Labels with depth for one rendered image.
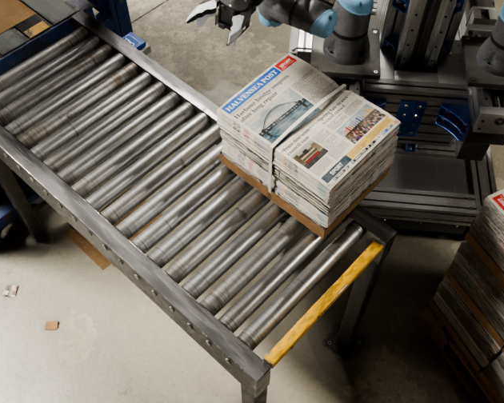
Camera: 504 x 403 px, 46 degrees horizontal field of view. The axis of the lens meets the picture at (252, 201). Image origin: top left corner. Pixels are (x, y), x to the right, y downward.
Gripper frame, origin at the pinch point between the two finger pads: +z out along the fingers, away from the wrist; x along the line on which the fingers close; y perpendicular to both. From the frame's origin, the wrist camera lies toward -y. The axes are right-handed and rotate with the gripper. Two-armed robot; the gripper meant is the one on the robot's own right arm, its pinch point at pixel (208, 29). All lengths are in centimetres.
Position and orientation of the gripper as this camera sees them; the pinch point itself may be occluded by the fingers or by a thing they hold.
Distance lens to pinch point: 144.3
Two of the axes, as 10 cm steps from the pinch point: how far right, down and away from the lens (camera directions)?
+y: -1.1, 5.0, 8.6
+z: -5.3, 7.0, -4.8
